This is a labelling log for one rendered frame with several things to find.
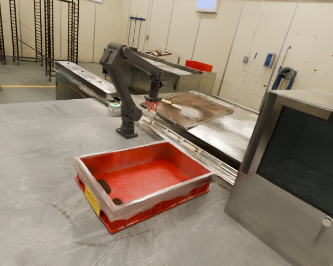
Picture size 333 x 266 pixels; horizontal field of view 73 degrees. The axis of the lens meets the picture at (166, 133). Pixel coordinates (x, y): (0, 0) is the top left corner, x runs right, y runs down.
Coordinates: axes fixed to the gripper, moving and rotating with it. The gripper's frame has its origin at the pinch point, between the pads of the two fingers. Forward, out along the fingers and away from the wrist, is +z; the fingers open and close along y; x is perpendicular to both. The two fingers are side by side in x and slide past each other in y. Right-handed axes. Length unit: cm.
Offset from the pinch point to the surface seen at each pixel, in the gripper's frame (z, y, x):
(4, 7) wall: -39, -22, -700
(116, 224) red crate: 7, 63, 68
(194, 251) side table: 11, 46, 86
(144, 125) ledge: 7.1, 9.0, 6.8
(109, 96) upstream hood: 4.3, 6.8, -45.2
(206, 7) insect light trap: -121, -361, -293
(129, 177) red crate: 10, 44, 46
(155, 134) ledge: 8.4, 9.2, 18.4
